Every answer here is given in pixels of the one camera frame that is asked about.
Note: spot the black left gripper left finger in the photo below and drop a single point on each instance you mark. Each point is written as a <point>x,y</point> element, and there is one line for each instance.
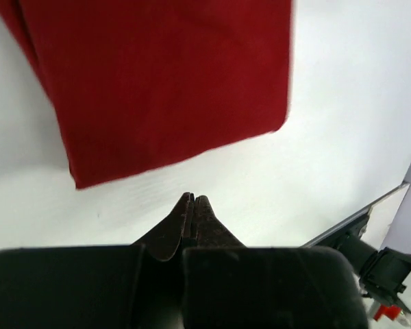
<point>161,278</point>

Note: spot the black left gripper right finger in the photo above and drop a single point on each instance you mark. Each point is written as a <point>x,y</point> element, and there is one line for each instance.
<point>207,230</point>

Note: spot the dark red t shirt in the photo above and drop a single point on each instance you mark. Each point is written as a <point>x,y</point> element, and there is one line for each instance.
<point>138,85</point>

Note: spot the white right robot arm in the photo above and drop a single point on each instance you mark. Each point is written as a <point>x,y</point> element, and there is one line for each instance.
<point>381,273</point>

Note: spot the red clamp fixture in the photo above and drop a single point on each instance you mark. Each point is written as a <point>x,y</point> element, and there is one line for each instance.
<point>391,312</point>

